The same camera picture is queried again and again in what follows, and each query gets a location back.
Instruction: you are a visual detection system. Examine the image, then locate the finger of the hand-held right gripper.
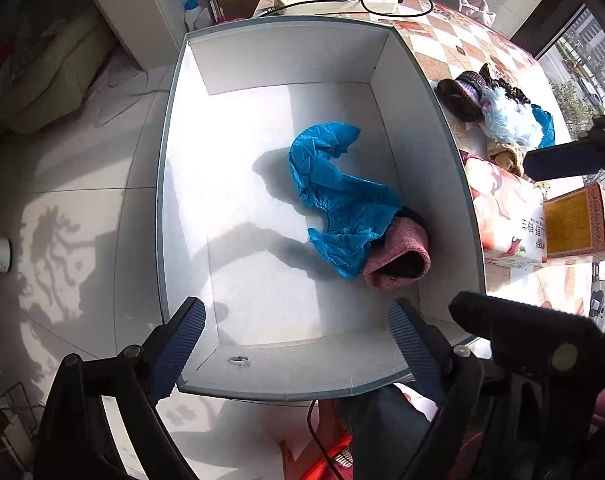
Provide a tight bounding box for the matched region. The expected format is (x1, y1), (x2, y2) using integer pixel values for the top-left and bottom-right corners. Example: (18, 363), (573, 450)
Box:
(449, 291), (604, 391)
(524, 114), (605, 182)

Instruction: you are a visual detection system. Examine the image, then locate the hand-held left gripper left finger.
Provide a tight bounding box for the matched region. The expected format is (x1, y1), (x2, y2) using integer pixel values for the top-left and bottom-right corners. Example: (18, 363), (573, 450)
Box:
(35, 297), (206, 480)

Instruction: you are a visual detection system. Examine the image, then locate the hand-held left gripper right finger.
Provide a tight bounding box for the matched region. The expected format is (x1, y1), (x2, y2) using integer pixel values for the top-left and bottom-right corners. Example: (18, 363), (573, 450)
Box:
(387, 297), (484, 480)

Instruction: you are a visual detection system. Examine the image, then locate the leopard print cloth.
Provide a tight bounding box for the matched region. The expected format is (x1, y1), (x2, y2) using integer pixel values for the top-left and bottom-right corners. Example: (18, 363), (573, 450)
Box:
(477, 62), (533, 106)

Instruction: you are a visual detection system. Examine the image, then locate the white cardboard box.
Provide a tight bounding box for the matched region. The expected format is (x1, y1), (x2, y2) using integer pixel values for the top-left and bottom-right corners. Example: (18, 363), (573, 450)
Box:
(155, 15), (487, 403)

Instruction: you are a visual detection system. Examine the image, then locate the blue plastic shoe cover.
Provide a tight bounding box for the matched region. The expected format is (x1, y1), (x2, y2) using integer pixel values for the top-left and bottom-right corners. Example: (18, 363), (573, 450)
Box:
(530, 104), (555, 150)
(288, 121), (404, 281)

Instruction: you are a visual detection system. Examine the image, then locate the beige knit sock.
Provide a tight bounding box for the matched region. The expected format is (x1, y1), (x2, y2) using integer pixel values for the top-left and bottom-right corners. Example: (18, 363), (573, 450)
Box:
(485, 142), (528, 177)

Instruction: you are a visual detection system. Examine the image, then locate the red patterned carton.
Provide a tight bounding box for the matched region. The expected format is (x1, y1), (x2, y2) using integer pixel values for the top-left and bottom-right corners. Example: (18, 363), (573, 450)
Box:
(543, 182), (605, 261)

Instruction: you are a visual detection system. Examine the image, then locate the floral tissue pack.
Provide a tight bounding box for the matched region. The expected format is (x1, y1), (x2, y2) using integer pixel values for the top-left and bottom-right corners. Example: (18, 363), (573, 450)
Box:
(463, 152), (548, 266)

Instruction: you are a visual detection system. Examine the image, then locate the person's leg in jeans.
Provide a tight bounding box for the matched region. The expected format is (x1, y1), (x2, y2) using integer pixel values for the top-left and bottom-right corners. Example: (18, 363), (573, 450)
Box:
(333, 385), (436, 480)

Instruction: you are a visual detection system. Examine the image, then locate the pink knit sock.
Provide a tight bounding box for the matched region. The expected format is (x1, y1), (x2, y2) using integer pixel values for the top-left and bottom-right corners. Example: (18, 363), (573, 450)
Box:
(363, 209), (432, 292)

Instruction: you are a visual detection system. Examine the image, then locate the dark brown knit sock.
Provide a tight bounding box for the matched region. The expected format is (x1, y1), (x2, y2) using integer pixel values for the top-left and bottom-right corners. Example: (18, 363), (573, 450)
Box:
(435, 71), (488, 123)

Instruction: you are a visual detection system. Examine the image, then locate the red plastic stool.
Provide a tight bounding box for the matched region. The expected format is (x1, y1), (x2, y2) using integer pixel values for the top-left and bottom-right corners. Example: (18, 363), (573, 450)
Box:
(280, 402), (356, 480)

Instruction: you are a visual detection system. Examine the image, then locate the checkered tablecloth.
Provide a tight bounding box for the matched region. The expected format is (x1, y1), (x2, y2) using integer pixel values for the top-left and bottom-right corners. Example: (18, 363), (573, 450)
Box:
(252, 0), (605, 361)

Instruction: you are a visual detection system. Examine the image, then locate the pale pink cloth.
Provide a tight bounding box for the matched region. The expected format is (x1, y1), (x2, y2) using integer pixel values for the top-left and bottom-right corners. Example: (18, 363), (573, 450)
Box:
(455, 0), (498, 26)

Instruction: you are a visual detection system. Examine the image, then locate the white power strip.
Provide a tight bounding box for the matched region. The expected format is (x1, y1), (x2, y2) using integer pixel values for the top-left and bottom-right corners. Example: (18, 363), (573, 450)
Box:
(274, 0), (398, 16)

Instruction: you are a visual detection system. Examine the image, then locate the white bottle with blue cap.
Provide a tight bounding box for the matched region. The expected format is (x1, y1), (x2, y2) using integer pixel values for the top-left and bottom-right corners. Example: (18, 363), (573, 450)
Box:
(182, 0), (206, 31)

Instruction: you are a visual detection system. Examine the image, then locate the white cabinet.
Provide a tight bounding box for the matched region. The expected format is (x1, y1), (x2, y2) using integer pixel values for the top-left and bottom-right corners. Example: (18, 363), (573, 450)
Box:
(70, 0), (213, 68)

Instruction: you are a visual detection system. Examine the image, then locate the thin black cable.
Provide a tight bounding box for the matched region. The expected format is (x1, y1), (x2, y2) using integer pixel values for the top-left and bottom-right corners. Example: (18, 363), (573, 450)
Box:
(307, 399), (344, 480)

